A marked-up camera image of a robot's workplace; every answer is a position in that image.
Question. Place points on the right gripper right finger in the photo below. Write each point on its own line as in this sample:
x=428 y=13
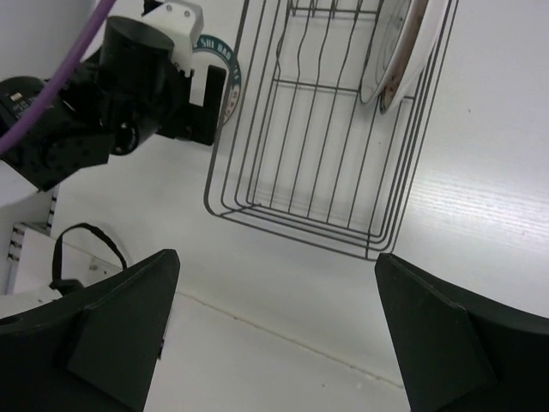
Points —
x=458 y=350

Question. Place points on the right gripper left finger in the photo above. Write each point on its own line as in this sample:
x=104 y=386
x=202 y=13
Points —
x=94 y=349

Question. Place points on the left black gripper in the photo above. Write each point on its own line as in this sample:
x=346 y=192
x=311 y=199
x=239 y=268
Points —
x=131 y=89

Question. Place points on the green rimmed lettered plate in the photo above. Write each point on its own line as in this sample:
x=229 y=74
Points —
x=211 y=50

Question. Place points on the wire dish rack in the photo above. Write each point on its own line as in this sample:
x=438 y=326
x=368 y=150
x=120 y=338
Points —
x=303 y=158

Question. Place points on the white plate dark rim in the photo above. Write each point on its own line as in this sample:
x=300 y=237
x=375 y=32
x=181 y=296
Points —
x=397 y=25

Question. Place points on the orange sunburst plate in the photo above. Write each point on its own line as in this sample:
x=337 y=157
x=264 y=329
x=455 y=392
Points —
x=420 y=38

